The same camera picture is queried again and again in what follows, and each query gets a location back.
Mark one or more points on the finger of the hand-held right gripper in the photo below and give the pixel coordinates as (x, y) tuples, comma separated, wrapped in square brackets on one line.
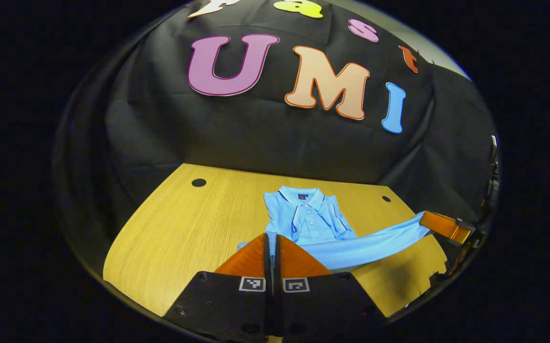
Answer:
[(442, 224)]

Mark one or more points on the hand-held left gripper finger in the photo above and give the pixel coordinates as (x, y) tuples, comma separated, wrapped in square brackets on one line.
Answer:
[(278, 267), (267, 267)]

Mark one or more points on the light blue T-shirt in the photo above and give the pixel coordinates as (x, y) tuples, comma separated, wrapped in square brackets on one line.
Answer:
[(313, 224)]

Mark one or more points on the black round table grommet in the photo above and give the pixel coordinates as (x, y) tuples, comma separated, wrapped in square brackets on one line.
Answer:
[(198, 182), (386, 198)]

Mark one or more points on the black backdrop cloth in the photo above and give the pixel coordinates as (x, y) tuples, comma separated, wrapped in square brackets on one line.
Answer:
[(265, 133)]

